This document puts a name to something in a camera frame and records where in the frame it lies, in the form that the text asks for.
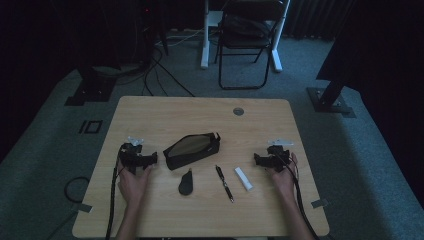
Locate black teardrop-shaped tool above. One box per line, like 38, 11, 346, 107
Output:
177, 167, 194, 197

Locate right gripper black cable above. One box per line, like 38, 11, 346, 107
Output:
274, 153, 321, 240

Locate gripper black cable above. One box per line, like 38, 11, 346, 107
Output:
105, 148, 126, 240
274, 153, 321, 240

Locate black pen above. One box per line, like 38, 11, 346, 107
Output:
214, 164, 235, 204

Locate dark equipment rack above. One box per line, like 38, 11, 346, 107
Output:
131, 0, 169, 68

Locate black floor cables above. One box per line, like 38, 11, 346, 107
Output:
141, 49, 196, 98

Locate white floor cable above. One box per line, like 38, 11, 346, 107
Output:
154, 28, 206, 48

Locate white eraser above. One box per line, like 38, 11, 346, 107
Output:
233, 166, 254, 192

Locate black stand base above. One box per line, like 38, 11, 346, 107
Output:
306, 79, 357, 118
64, 64, 118, 107

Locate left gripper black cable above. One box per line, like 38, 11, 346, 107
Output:
105, 148, 126, 240

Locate person's right hand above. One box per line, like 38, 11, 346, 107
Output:
266, 152, 299, 201

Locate white desk frame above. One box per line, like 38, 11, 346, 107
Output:
199, 0, 292, 73

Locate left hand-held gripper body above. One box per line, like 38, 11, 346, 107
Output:
119, 135, 149, 176

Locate grey floor tape strip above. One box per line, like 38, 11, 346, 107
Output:
310, 198, 329, 209

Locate black pencil case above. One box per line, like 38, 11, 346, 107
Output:
162, 131, 222, 171

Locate dark bag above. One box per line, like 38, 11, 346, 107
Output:
222, 13, 273, 39

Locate black folding chair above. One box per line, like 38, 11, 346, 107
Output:
214, 0, 286, 91

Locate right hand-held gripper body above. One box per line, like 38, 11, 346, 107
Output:
264, 139, 295, 174

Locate dark curtain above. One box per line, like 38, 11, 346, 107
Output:
286, 0, 354, 41

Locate person's left hand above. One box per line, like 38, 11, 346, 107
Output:
117, 163, 154, 208

